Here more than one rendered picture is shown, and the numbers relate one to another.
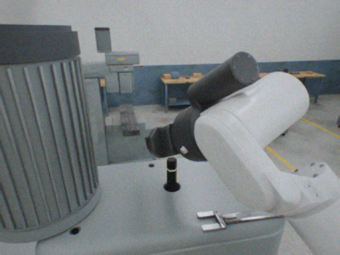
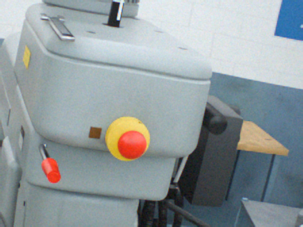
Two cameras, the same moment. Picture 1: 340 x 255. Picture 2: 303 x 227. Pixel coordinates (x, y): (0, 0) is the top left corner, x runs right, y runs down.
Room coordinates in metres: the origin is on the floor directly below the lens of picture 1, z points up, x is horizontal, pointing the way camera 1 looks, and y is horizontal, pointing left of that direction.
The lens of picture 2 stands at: (0.36, -1.33, 2.04)
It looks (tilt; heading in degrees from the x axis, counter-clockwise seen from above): 13 degrees down; 87
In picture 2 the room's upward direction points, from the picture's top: 11 degrees clockwise
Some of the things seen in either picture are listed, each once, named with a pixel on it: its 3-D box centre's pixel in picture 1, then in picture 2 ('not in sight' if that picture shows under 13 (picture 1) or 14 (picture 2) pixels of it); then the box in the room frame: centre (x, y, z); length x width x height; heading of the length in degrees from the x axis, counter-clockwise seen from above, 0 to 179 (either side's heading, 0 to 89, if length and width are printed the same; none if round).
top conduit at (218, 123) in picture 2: not in sight; (177, 90); (0.55, 0.06, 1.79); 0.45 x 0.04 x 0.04; 101
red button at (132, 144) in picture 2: not in sight; (131, 143); (0.46, -0.25, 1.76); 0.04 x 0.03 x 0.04; 11
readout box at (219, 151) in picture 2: not in sight; (207, 149); (0.69, 0.35, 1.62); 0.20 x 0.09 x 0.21; 101
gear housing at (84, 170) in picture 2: not in sight; (84, 137); (0.40, 0.04, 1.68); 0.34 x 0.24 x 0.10; 101
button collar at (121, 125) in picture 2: not in sight; (127, 138); (0.45, -0.23, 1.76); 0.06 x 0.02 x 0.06; 11
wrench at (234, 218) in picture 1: (264, 214); (58, 26); (0.33, -0.17, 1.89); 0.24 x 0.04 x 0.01; 99
